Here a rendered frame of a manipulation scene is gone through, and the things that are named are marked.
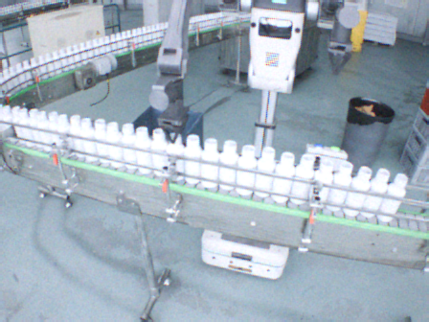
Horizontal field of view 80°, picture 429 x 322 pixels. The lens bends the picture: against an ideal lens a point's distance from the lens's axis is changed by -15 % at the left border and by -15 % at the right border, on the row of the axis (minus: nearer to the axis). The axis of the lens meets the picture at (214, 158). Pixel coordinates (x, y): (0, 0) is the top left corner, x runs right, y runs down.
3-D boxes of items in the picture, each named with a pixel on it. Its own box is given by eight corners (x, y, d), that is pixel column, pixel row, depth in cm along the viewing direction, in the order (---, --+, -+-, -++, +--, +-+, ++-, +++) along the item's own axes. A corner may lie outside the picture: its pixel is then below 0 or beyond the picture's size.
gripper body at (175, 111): (157, 124, 87) (155, 101, 83) (170, 109, 95) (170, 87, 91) (177, 126, 86) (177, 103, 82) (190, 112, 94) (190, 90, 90)
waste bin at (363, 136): (334, 172, 275) (351, 112, 238) (332, 148, 310) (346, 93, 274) (378, 180, 265) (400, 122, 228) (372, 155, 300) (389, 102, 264)
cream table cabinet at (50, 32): (90, 67, 525) (82, 5, 457) (110, 72, 497) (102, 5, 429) (39, 86, 449) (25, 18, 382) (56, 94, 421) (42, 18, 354)
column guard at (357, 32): (347, 50, 712) (354, 9, 649) (346, 46, 743) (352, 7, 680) (361, 53, 703) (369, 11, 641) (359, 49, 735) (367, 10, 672)
